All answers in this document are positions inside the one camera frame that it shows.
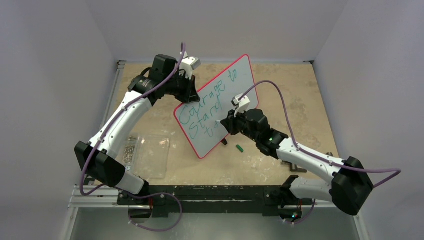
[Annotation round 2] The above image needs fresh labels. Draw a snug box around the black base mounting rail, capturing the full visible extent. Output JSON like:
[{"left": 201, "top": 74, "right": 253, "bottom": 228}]
[{"left": 117, "top": 185, "right": 313, "bottom": 219}]

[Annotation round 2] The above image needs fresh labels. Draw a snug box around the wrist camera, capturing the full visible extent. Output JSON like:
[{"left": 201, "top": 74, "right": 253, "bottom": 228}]
[
  {"left": 179, "top": 51, "right": 202, "bottom": 80},
  {"left": 231, "top": 94, "right": 250, "bottom": 118}
]

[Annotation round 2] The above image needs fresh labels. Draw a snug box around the pink framed whiteboard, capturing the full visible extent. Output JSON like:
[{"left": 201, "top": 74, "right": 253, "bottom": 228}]
[{"left": 173, "top": 54, "right": 259, "bottom": 159}]

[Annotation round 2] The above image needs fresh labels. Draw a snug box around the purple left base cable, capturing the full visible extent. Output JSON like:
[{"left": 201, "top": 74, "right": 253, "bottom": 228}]
[{"left": 128, "top": 192, "right": 184, "bottom": 233}]

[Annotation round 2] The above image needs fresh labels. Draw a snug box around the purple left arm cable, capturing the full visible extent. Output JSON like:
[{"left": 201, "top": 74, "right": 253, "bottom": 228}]
[{"left": 79, "top": 42, "right": 187, "bottom": 197}]

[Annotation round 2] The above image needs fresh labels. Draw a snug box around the clear plastic screw box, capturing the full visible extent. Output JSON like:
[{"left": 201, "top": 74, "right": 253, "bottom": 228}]
[{"left": 118, "top": 132, "right": 170, "bottom": 179}]

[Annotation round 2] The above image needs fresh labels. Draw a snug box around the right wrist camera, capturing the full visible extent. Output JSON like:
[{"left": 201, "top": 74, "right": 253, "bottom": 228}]
[{"left": 231, "top": 94, "right": 250, "bottom": 118}]

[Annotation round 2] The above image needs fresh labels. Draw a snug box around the green marker cap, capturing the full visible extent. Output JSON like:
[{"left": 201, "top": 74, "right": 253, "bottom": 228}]
[{"left": 236, "top": 144, "right": 244, "bottom": 153}]

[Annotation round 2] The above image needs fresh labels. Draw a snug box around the black T-shaped tool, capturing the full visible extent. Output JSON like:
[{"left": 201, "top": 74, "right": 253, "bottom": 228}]
[{"left": 278, "top": 150, "right": 330, "bottom": 175}]

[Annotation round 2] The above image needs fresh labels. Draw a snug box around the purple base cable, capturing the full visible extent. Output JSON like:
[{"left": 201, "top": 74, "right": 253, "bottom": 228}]
[
  {"left": 128, "top": 192, "right": 184, "bottom": 233},
  {"left": 282, "top": 200, "right": 316, "bottom": 226}
]

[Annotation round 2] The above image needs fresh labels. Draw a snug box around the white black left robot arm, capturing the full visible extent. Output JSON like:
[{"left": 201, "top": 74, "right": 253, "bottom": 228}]
[{"left": 74, "top": 53, "right": 201, "bottom": 205}]

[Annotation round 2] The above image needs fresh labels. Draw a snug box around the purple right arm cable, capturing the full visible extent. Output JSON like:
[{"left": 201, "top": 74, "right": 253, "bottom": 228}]
[{"left": 239, "top": 80, "right": 402, "bottom": 190}]

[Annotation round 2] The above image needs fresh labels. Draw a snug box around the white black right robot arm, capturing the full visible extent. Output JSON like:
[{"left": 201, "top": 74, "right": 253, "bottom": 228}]
[{"left": 219, "top": 109, "right": 374, "bottom": 216}]

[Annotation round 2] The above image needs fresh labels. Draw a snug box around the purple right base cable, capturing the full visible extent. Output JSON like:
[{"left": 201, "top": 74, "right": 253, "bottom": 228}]
[{"left": 282, "top": 200, "right": 316, "bottom": 226}]

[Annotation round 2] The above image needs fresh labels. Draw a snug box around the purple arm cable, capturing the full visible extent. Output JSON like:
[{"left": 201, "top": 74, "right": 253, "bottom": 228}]
[
  {"left": 239, "top": 80, "right": 402, "bottom": 190},
  {"left": 79, "top": 42, "right": 187, "bottom": 197}
]

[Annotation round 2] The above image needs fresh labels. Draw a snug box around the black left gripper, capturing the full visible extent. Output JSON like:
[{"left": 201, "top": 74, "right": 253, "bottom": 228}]
[{"left": 163, "top": 71, "right": 199, "bottom": 103}]

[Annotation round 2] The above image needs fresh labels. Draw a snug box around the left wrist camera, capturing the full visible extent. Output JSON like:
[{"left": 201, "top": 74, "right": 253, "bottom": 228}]
[{"left": 179, "top": 51, "right": 202, "bottom": 80}]

